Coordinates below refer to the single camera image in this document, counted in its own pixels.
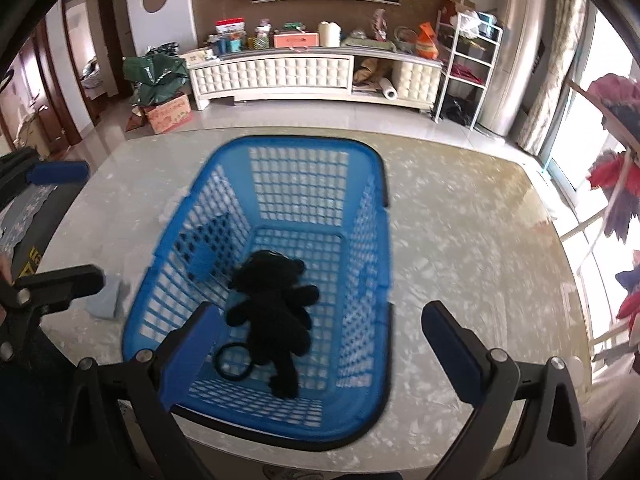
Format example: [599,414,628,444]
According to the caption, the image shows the dark green bag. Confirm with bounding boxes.
[122,42,190,107]

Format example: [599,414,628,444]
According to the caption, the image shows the white tufted TV cabinet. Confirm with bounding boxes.
[187,47,446,112]

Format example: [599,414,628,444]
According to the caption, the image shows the brown wooden door frame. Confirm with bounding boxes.
[30,0,126,151]

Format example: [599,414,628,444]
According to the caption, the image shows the grey standing air conditioner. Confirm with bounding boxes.
[480,0,551,138]

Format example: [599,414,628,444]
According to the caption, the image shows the patterned beige curtain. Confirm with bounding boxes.
[520,0,588,156]

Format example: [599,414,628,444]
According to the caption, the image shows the white plastic bag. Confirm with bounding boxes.
[457,9,483,36]

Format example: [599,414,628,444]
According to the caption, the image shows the dark chair with yellow print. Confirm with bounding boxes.
[0,180,86,281]

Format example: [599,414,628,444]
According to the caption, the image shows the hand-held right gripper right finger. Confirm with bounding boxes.
[421,300,588,480]

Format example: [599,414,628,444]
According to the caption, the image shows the patterned blue-grey cloth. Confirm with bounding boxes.
[0,182,53,251]

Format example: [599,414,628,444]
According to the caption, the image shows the black hair ring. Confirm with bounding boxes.
[212,342,258,381]

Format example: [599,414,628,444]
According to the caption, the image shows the light blue cloth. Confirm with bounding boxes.
[84,280,123,320]

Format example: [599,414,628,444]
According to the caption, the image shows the red and white snack bag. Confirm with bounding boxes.
[215,19,247,41]

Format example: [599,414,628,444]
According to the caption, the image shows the black plush toy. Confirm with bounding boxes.
[225,249,321,401]

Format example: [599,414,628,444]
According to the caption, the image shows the white plastic jug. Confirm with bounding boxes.
[318,21,342,48]

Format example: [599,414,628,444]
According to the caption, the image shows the printed cardboard box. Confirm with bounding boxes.
[144,92,195,135]

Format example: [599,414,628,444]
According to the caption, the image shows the orange bag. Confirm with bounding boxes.
[417,22,440,60]

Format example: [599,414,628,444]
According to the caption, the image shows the white metal shelf rack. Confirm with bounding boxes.
[432,10,503,128]

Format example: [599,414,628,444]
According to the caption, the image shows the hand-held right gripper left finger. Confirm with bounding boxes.
[70,301,226,480]

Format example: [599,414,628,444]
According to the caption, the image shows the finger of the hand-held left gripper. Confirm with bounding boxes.
[0,152,91,201]
[0,264,107,361]

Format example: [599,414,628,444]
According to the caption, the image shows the hanging colourful clothes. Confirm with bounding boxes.
[585,74,640,351]

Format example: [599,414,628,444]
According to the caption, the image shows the black bag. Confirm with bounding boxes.
[442,94,473,123]

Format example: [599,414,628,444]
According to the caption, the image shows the blue plastic basket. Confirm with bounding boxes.
[121,136,393,448]

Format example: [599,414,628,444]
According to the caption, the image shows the pink box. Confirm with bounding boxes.
[272,31,321,50]

